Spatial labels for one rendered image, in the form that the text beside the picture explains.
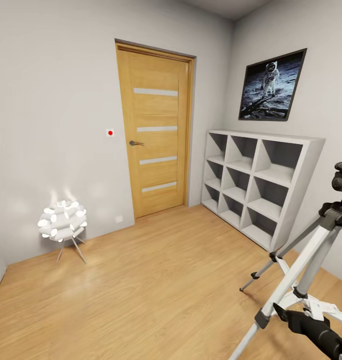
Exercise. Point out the electric switch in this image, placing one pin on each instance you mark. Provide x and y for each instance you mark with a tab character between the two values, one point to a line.
110	132

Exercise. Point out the door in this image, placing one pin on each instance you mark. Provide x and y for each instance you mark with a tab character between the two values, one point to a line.
156	90

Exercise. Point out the painting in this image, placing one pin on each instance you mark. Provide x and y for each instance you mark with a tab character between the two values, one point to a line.
270	86

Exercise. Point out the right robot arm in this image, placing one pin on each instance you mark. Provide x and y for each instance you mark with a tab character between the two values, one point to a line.
314	325

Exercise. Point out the camera tripod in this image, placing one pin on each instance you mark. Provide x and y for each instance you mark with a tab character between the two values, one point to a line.
329	220

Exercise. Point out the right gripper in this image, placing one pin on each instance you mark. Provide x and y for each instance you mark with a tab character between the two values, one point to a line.
302	324

